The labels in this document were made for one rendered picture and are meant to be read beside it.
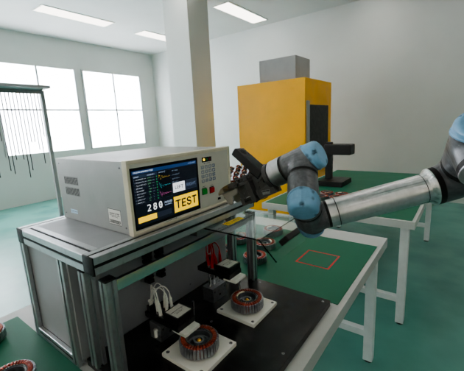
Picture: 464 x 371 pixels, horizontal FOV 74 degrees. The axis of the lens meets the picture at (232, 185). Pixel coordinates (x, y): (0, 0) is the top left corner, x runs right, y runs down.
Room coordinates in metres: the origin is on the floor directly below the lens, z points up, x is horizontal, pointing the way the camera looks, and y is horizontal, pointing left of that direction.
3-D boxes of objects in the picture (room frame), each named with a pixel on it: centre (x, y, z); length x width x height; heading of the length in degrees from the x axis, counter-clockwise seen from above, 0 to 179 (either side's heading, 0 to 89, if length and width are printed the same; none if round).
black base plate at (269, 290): (0.88, 0.05, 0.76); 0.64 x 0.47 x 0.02; 143
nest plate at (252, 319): (0.97, -0.03, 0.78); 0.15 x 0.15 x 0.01; 53
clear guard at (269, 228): (1.01, -0.06, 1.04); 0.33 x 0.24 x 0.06; 53
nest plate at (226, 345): (0.77, 0.11, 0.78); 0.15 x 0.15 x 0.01; 53
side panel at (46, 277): (0.85, 0.56, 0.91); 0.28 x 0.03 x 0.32; 53
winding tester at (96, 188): (1.08, 0.29, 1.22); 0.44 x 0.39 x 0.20; 143
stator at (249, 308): (0.97, -0.03, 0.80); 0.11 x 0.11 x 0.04
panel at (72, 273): (1.02, 0.24, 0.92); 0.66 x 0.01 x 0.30; 143
